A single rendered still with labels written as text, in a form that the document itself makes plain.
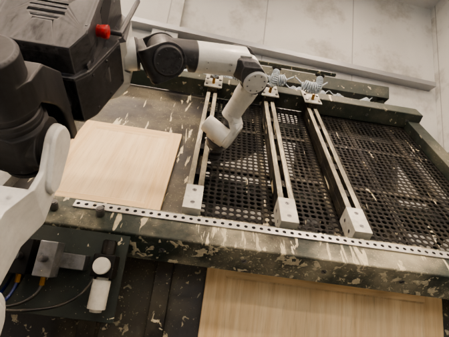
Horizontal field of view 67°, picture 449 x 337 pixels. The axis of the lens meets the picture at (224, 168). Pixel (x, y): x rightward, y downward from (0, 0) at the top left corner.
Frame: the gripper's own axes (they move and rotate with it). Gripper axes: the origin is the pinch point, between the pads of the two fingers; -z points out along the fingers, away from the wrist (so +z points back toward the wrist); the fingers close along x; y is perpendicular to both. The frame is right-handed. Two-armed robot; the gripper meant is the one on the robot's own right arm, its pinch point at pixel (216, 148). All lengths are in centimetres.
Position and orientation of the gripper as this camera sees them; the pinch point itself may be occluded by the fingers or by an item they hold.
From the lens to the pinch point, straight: 146.8
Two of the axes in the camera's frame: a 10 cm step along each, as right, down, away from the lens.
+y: -9.9, -1.4, -0.5
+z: 0.8, -2.0, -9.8
